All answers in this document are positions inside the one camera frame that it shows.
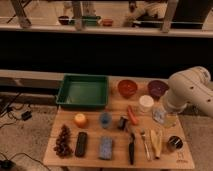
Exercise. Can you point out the purple grape bunch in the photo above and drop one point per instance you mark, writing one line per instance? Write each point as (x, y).
(62, 147)

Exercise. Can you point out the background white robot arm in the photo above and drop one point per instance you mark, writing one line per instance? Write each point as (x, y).
(151, 9)

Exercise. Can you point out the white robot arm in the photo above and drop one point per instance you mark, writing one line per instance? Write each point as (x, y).
(189, 86)

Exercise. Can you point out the metal cup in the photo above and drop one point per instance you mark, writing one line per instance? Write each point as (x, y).
(174, 143)

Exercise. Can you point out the green plastic tray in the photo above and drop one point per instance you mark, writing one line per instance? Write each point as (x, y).
(83, 91)

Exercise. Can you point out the orange carrot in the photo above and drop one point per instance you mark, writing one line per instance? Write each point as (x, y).
(131, 116)

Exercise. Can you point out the white round container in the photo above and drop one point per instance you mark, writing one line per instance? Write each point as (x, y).
(146, 103)

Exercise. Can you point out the orange fruit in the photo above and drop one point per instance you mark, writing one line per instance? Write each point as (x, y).
(80, 120)

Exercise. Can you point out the purple bowl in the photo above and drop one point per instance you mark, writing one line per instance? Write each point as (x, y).
(157, 88)

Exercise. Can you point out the blue sponge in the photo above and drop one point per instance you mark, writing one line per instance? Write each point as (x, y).
(105, 148)

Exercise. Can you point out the metal spoon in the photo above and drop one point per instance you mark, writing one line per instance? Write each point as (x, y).
(143, 136)

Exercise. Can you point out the background orange bowl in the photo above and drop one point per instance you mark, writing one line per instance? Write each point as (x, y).
(107, 22)

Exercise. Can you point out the background green tray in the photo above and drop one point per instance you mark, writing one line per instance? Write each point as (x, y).
(91, 20)

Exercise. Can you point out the yellow banana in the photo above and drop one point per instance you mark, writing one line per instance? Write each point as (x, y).
(156, 140)

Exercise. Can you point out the clear plastic bag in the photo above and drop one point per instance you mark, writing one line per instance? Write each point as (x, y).
(162, 117)

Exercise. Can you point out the black rectangular block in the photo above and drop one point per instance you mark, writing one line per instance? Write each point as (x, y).
(81, 144)

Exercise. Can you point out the background dark red bowl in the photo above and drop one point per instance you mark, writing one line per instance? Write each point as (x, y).
(63, 20)

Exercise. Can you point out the black power adapter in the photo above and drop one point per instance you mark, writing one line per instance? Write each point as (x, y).
(26, 115)

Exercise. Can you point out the black handled knife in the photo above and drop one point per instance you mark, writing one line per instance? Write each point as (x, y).
(131, 148)

